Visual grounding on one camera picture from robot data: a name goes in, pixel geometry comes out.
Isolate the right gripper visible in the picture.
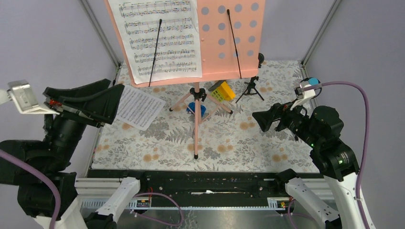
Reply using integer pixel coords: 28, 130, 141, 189
251, 96, 320, 146

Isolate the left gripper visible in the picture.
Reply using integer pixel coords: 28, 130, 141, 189
46, 75, 127, 167

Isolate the sheet music page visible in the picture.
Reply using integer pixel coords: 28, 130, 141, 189
107, 0, 203, 84
116, 85, 166, 131

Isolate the pink music stand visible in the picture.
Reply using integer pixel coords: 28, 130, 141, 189
105, 0, 266, 141

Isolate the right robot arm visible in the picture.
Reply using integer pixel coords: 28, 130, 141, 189
252, 102, 375, 229

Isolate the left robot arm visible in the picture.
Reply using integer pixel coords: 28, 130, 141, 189
0, 79, 148, 229

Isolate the black microphone on tripod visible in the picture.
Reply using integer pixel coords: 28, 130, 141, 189
235, 53, 265, 103

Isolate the yellow toy block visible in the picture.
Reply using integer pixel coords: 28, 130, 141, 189
218, 81, 235, 101

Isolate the green toy grid piece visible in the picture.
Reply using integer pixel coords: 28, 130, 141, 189
210, 88, 224, 102

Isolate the floral table cloth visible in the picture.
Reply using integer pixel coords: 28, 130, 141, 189
91, 61, 316, 172

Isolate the blue microphone on tripod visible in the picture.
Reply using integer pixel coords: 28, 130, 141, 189
300, 77, 322, 97

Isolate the blue toy car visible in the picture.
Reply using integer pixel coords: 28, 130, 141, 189
186, 102, 206, 117

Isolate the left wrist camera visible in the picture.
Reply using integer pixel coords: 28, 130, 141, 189
0, 80, 60, 115

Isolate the white slotted cable duct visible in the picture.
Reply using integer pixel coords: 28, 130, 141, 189
80, 197, 290, 211

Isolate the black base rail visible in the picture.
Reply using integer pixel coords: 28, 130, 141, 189
87, 169, 327, 208

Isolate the black right page holder wire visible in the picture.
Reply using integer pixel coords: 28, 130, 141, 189
226, 9, 242, 79

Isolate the black page holder wire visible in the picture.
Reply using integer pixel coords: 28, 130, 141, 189
148, 19, 163, 87
226, 9, 242, 79

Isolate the black left page holder wire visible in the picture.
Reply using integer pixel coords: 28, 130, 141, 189
148, 19, 163, 87

